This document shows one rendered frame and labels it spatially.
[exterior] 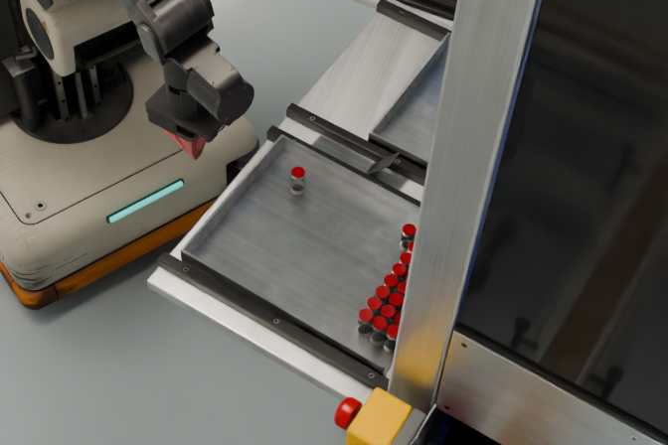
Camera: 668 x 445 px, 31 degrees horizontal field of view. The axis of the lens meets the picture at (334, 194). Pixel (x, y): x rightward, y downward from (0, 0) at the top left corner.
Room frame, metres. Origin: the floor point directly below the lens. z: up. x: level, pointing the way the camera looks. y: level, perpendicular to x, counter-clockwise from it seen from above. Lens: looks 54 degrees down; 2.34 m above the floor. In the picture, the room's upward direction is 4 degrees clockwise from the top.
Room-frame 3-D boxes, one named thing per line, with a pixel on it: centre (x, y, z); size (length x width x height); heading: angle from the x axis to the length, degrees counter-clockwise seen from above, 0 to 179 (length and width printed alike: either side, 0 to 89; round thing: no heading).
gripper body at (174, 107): (0.97, 0.19, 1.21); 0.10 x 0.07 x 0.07; 62
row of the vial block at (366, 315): (0.91, -0.09, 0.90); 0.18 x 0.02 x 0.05; 151
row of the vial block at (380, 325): (0.89, -0.11, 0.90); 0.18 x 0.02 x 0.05; 151
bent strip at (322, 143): (1.14, -0.03, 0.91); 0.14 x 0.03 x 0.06; 61
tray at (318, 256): (0.96, 0.00, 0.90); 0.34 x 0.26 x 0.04; 61
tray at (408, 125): (1.21, -0.26, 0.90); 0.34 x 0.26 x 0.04; 62
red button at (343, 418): (0.65, -0.04, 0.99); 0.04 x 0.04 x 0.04; 62
